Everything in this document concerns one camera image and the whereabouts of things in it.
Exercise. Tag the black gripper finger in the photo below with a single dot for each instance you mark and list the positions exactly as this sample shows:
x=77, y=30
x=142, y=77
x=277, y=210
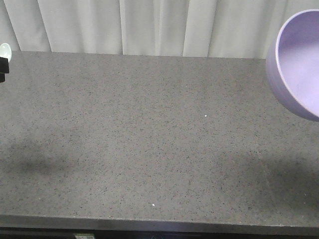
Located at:
x=4, y=65
x=2, y=77

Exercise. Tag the pale green plastic spoon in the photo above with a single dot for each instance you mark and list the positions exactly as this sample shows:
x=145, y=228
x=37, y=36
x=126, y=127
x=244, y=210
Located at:
x=5, y=51

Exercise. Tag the lilac plastic bowl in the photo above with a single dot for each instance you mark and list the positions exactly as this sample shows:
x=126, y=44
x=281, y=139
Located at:
x=292, y=64

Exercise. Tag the black built-in dishwasher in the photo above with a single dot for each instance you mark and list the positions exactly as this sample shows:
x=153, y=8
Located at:
x=15, y=233

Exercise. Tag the black disinfection cabinet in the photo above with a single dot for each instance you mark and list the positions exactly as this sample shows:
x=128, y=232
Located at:
x=184, y=235

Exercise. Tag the white curtain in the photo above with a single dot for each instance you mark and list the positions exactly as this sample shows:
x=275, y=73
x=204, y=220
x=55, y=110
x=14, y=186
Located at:
x=188, y=28

